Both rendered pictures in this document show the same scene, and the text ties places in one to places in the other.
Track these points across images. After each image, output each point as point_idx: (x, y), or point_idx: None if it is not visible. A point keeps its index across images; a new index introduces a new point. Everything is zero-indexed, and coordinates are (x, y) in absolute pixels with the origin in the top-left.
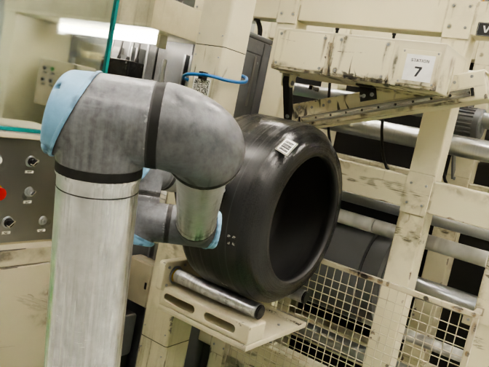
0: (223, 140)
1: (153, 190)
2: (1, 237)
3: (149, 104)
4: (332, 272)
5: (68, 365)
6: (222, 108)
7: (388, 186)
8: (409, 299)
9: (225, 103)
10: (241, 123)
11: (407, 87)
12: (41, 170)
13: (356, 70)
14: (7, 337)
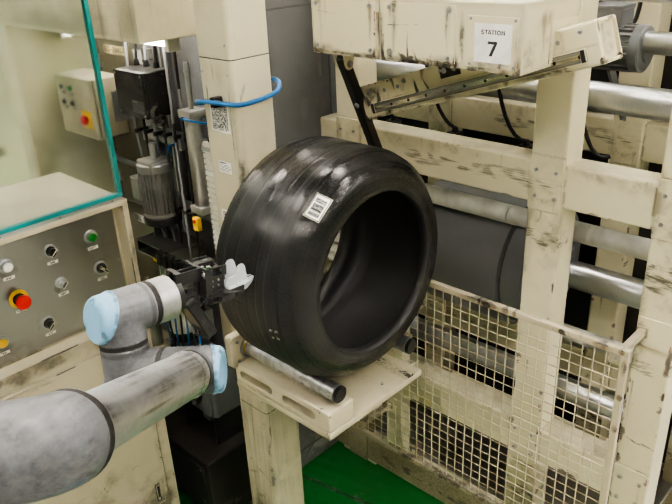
0: (50, 469)
1: (132, 343)
2: (47, 339)
3: None
4: (466, 277)
5: None
6: (45, 420)
7: (509, 175)
8: (559, 312)
9: (256, 127)
10: (266, 172)
11: (483, 71)
12: (67, 254)
13: (415, 52)
14: None
